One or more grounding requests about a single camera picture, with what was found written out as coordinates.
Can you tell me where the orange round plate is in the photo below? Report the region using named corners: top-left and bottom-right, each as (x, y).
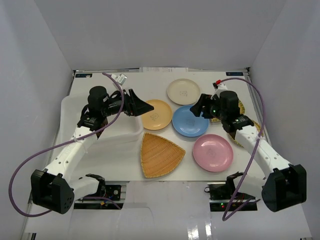
top-left (141, 99), bottom-right (173, 131)

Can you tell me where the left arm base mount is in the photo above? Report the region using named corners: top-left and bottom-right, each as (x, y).
top-left (73, 183), bottom-right (127, 210)

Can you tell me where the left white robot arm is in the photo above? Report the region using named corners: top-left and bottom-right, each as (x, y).
top-left (30, 86), bottom-right (154, 214)

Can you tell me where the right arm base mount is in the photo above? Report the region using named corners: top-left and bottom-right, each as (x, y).
top-left (204, 181), bottom-right (258, 213)

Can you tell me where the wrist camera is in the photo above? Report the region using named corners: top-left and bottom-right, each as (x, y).
top-left (213, 80), bottom-right (228, 97)
top-left (115, 73), bottom-right (128, 86)

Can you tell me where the white paper sheet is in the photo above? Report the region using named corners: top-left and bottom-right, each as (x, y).
top-left (139, 67), bottom-right (189, 73)

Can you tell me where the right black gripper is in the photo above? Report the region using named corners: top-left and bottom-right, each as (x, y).
top-left (190, 94), bottom-right (227, 122)

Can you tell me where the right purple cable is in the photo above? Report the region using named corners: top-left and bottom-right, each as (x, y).
top-left (216, 77), bottom-right (265, 222)

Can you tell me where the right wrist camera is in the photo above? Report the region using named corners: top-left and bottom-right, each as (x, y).
top-left (213, 80), bottom-right (228, 97)

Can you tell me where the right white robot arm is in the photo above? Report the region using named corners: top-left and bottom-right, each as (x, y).
top-left (190, 90), bottom-right (307, 212)

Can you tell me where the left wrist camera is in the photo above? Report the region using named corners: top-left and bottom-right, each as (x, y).
top-left (115, 73), bottom-right (128, 86)

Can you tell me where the triangular woven bamboo tray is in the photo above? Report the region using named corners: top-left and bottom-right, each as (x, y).
top-left (140, 132), bottom-right (186, 179)

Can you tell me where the white plastic bin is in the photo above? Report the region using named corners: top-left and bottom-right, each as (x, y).
top-left (60, 92), bottom-right (144, 155)

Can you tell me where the purple cable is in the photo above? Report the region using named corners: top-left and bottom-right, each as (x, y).
top-left (216, 77), bottom-right (265, 222)
top-left (8, 72), bottom-right (125, 217)

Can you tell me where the blue round plate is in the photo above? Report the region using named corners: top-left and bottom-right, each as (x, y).
top-left (172, 105), bottom-right (210, 138)

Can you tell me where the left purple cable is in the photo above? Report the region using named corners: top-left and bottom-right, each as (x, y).
top-left (8, 72), bottom-right (125, 217)

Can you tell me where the pink round plate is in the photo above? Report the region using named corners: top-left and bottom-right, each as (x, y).
top-left (192, 134), bottom-right (234, 173)

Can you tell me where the cream round plate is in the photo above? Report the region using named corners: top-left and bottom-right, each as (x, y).
top-left (166, 78), bottom-right (201, 106)

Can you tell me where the oval woven bamboo tray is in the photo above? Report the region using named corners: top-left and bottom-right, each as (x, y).
top-left (226, 119), bottom-right (265, 149)

